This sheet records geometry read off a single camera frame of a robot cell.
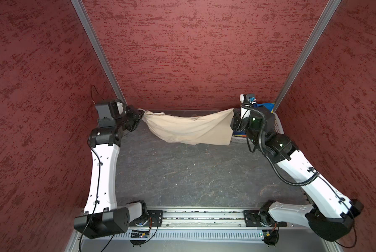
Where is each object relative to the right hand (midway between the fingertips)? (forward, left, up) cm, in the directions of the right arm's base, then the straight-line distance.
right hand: (233, 113), depth 67 cm
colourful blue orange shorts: (+24, -33, -19) cm, 45 cm away
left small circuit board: (-38, +46, -41) cm, 73 cm away
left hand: (+3, +39, -2) cm, 39 cm away
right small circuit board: (-41, -17, -40) cm, 60 cm away
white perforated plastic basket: (+14, -39, -31) cm, 52 cm away
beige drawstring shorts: (-1, +7, -9) cm, 11 cm away
